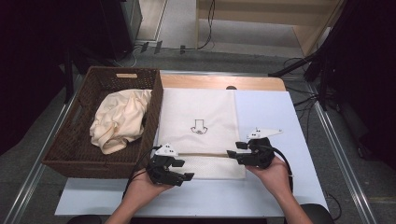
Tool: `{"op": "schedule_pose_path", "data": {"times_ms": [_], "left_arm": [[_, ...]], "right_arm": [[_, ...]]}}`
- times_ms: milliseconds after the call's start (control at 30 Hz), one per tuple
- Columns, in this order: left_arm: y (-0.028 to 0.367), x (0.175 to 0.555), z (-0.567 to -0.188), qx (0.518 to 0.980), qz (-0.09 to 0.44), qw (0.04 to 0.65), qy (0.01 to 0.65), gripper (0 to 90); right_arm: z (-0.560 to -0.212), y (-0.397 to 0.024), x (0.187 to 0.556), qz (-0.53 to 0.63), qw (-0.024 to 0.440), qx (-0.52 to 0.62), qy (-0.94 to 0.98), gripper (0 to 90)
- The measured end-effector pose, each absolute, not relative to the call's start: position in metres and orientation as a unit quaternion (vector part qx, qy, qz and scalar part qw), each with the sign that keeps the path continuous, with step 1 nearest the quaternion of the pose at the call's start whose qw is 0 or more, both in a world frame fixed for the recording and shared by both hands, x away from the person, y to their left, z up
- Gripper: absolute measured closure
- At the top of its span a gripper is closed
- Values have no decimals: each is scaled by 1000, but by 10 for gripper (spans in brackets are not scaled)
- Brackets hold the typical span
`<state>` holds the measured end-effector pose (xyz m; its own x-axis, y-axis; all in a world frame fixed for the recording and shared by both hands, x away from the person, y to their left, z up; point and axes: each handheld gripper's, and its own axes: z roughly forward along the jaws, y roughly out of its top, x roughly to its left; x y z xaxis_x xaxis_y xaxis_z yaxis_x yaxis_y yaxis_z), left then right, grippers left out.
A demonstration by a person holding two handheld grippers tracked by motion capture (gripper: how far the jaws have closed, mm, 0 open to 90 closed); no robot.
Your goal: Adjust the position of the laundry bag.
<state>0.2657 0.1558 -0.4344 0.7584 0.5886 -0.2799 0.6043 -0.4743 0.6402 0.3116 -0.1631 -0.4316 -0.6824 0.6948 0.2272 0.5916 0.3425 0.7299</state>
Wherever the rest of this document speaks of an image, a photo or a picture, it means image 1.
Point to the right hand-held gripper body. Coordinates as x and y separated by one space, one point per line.
260 152

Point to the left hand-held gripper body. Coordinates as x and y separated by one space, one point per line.
162 169

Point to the white mesh laundry bag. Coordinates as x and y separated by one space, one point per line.
199 105

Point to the cream garment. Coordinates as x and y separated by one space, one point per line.
121 118

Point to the brown wicker basket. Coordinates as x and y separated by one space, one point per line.
71 137

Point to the person's left hand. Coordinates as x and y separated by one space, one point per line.
144 189

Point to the person's right hand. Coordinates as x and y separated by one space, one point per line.
274 177

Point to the black chair part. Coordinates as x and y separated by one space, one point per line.
320 214
84 219

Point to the black stand leg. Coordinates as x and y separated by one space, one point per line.
289 67

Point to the small dark floor fitting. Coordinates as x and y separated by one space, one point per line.
182 49
144 47

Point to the light wooden shelf unit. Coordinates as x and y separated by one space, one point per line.
311 34

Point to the dark curtain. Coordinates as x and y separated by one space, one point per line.
367 77
28 62

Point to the black cabinet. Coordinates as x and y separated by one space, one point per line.
115 25

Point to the metal floor rail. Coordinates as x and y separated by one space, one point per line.
342 161
34 177

